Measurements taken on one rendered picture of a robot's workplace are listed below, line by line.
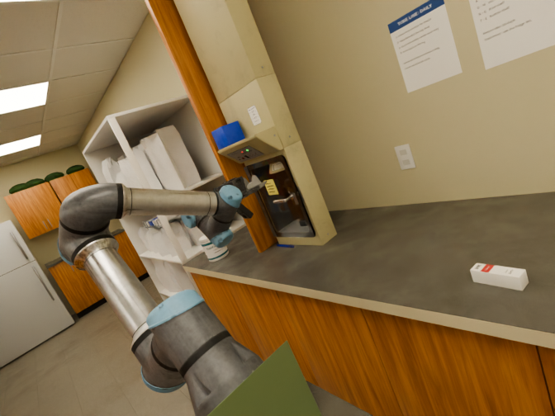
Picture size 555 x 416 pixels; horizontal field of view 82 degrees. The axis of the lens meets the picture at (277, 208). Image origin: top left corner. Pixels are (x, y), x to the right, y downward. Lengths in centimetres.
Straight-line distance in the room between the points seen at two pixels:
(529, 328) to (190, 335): 67
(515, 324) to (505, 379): 21
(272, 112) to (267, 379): 103
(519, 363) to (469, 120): 85
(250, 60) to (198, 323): 104
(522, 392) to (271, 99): 121
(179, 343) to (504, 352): 72
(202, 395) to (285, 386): 15
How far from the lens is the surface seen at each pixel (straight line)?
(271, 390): 65
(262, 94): 138
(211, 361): 65
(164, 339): 70
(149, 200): 93
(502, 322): 86
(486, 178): 150
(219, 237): 108
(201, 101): 166
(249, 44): 144
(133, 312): 85
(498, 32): 138
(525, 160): 145
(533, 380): 99
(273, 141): 134
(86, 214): 91
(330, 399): 79
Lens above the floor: 149
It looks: 12 degrees down
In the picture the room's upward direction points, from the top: 23 degrees counter-clockwise
